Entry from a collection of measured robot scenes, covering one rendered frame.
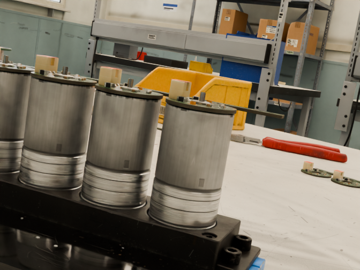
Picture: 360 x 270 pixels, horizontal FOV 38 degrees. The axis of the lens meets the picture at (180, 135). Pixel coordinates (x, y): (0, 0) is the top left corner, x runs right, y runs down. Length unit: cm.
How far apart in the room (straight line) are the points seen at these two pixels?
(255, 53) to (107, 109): 262
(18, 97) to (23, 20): 549
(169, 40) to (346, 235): 286
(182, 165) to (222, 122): 2
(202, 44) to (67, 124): 279
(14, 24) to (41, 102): 544
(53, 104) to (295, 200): 19
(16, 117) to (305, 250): 14
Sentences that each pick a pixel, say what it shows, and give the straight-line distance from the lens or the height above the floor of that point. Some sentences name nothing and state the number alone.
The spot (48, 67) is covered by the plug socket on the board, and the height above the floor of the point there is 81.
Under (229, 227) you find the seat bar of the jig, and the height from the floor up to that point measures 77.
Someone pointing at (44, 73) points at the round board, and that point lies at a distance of 20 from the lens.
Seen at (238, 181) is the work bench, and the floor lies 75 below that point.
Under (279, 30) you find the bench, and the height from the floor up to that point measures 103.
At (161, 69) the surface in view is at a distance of 66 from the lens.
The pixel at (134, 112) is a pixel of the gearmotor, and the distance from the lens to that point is 18.
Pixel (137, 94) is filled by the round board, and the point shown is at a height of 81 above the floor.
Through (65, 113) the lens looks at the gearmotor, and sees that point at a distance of 20.
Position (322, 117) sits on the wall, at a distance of 489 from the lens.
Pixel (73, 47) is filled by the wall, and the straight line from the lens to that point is 615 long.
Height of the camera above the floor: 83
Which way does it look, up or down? 9 degrees down
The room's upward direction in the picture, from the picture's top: 9 degrees clockwise
